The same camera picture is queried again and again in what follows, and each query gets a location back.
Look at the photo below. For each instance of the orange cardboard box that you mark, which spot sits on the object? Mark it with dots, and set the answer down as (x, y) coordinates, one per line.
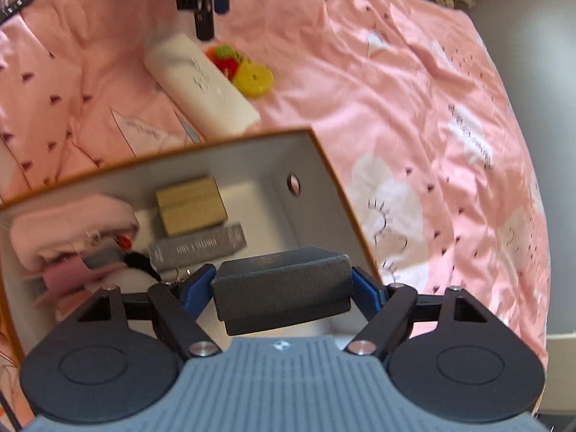
(252, 157)

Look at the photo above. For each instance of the long white box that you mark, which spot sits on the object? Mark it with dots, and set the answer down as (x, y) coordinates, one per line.
(202, 85)

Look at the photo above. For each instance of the silver card box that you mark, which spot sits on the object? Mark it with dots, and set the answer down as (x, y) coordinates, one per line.
(198, 247)

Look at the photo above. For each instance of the dark grey textured box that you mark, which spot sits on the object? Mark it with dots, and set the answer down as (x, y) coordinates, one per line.
(279, 288)

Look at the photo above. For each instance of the gold textured box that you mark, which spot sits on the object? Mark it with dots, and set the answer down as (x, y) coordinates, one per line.
(191, 204)

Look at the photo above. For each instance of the yellow plush toy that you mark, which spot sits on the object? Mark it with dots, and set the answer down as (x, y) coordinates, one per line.
(254, 78)

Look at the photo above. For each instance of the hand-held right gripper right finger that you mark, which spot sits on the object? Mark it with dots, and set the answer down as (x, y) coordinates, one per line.
(369, 294)

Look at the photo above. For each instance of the grey plush toy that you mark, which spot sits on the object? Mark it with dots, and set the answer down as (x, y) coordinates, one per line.
(96, 261)

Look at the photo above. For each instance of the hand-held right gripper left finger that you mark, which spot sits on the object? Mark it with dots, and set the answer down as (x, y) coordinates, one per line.
(198, 292)

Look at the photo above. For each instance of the pink printed blanket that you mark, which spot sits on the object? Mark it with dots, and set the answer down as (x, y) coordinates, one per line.
(405, 99)

